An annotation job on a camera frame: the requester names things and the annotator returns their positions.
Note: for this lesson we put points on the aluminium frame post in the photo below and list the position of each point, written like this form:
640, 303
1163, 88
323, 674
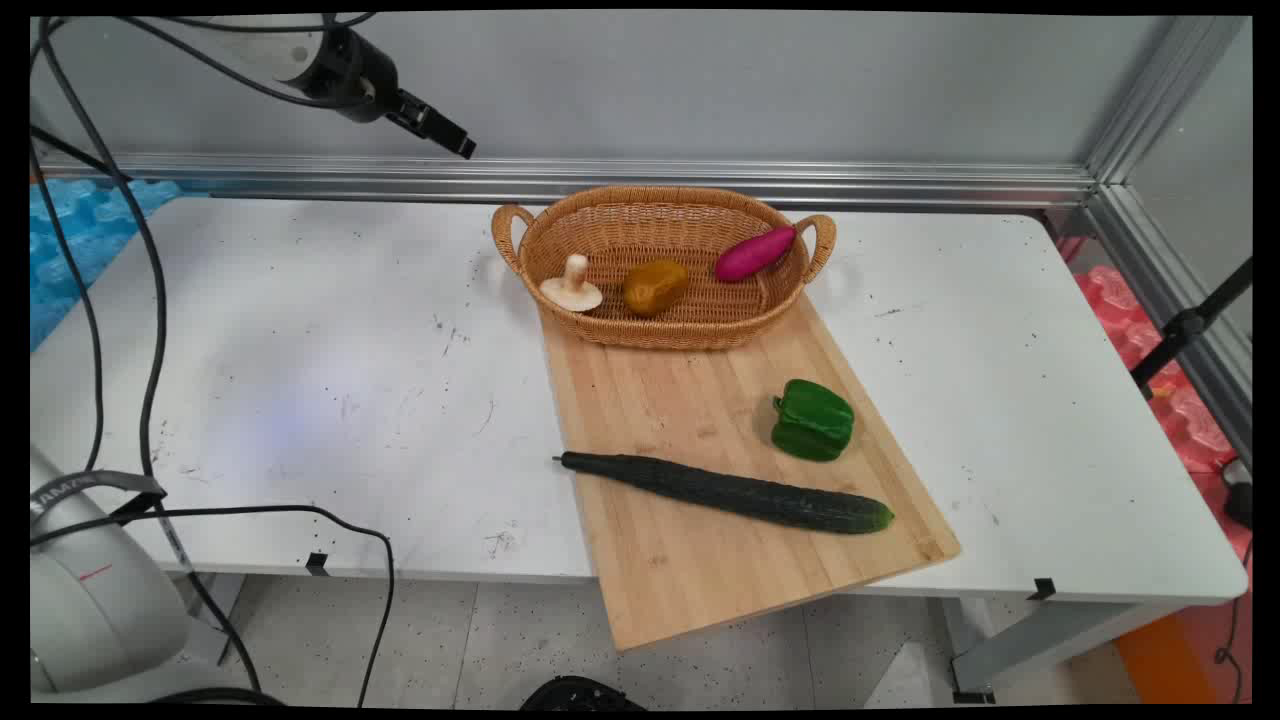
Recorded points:
1165, 95

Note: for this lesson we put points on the black tripod stand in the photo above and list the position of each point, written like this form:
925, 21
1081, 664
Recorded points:
1185, 325

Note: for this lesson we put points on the aluminium side frame rail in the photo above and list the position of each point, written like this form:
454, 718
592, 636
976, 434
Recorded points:
1160, 290

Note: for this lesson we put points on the dark green toy cucumber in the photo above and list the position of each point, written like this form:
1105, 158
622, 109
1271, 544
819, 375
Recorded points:
730, 492

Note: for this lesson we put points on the magenta toy sweet potato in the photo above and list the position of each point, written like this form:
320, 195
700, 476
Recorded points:
755, 253

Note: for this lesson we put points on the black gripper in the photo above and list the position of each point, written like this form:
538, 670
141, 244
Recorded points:
345, 75

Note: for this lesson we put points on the light wooden cutting board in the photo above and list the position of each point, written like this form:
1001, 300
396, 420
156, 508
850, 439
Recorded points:
720, 480

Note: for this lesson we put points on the red foam mat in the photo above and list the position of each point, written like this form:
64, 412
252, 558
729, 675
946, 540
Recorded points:
1165, 400

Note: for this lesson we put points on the blue foam mat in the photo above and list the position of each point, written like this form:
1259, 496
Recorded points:
75, 240

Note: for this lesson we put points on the grey metal table leg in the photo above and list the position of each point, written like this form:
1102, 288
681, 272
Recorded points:
1040, 640

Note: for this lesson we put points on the aluminium horizontal frame rail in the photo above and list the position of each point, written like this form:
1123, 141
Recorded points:
600, 178

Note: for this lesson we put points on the green toy bell pepper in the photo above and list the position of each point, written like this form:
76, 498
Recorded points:
812, 420

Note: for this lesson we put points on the beige toy mushroom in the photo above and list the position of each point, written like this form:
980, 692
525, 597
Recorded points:
573, 288

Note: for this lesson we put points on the small black device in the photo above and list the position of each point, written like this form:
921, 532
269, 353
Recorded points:
1240, 505

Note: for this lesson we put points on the black tape tab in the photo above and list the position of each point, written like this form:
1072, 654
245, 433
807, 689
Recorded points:
317, 563
1042, 589

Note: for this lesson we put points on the yellow-brown toy potato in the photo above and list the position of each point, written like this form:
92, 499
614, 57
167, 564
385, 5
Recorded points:
655, 287

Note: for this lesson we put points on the black round floor object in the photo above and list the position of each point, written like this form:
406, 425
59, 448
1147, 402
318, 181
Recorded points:
580, 694

